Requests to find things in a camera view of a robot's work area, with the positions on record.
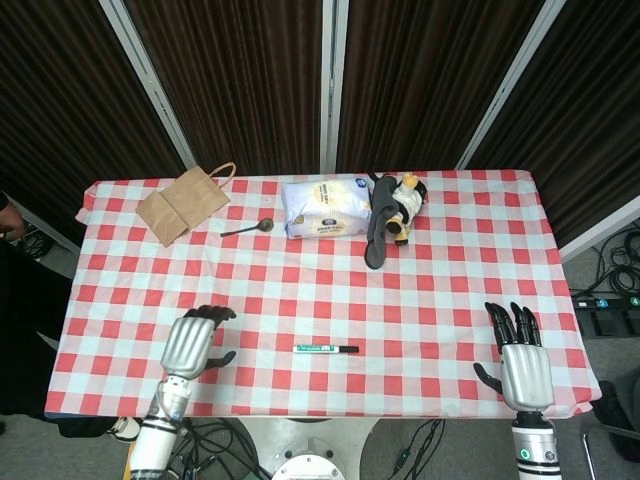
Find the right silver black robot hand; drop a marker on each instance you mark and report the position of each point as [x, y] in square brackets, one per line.
[527, 375]

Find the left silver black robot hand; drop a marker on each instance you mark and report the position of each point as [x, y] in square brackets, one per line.
[187, 345]

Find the green white marker pen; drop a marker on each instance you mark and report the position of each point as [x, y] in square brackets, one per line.
[315, 348]

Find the black marker cap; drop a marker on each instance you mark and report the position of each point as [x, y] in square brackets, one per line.
[350, 348]

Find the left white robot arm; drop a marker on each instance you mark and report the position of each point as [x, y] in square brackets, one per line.
[157, 435]

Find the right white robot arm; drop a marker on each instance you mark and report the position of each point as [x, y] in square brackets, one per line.
[534, 445]

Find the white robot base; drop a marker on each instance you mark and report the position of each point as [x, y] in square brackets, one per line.
[307, 450]

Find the black bag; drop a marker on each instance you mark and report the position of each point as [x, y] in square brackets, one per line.
[617, 415]

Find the white shoe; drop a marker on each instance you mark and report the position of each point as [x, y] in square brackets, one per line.
[127, 429]

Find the black power strip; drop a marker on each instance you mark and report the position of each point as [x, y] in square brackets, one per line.
[607, 302]

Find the brown paper bag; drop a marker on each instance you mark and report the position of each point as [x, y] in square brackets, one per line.
[182, 205]

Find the red white checkered tablecloth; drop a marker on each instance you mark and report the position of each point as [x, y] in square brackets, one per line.
[320, 295]

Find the dark metal spoon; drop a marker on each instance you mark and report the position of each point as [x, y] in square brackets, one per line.
[264, 225]

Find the person in black clothes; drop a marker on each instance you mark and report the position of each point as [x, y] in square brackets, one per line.
[25, 300]

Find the white tissue pack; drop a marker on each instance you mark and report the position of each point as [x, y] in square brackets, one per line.
[325, 207]

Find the white yellow plush toy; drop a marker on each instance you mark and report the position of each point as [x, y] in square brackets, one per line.
[410, 200]

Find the grey partition post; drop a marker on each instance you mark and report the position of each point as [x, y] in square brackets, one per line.
[332, 85]
[150, 85]
[600, 227]
[510, 85]

